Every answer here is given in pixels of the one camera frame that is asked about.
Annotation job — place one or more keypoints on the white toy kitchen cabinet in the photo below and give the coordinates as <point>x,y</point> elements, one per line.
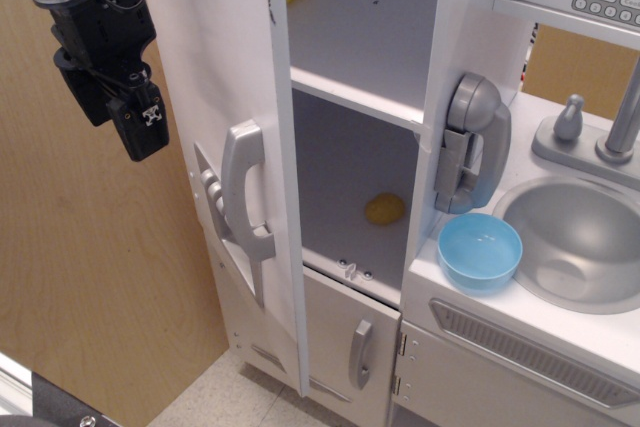
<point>372,84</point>

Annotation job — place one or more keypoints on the grey oven vent panel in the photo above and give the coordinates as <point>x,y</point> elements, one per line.
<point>543,362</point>

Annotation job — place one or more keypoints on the metal hinge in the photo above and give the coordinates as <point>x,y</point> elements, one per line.
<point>396,385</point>
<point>401,346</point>

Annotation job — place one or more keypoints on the grey toy wall phone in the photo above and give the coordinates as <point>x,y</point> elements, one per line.
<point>475,146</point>

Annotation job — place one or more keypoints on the grey toy faucet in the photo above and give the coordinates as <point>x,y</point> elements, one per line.
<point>612,155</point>

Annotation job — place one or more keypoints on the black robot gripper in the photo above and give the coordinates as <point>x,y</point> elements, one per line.
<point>100,59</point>

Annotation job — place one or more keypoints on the lower metal hinge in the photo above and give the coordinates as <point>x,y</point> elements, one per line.
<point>396,385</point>

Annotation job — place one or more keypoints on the upper metal hinge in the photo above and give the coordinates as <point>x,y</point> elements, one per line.
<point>401,346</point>

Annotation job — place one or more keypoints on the white lower cabinet door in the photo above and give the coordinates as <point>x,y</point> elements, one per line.
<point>333,311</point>

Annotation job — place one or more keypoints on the light blue plastic bowl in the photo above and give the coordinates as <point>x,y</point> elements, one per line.
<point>479,253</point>

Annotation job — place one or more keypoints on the grey lower door handle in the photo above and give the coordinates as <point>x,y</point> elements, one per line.
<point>357,370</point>

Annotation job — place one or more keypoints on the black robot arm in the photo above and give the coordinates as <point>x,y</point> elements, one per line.
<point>101,61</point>

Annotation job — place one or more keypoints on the yellow toy lemon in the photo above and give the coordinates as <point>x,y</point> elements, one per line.
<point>384,209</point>

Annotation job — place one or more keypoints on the grey fridge door handle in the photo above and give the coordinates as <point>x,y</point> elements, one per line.
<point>244,149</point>

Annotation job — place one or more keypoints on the white magnetic door latch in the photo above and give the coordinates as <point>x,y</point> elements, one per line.
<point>351,270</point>

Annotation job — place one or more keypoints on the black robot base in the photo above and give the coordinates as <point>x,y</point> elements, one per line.
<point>45,404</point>

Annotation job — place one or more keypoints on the white toy fridge door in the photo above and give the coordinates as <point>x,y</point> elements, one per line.
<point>227,68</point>

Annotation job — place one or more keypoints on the grey toy sink basin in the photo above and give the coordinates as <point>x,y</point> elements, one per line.
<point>580,243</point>

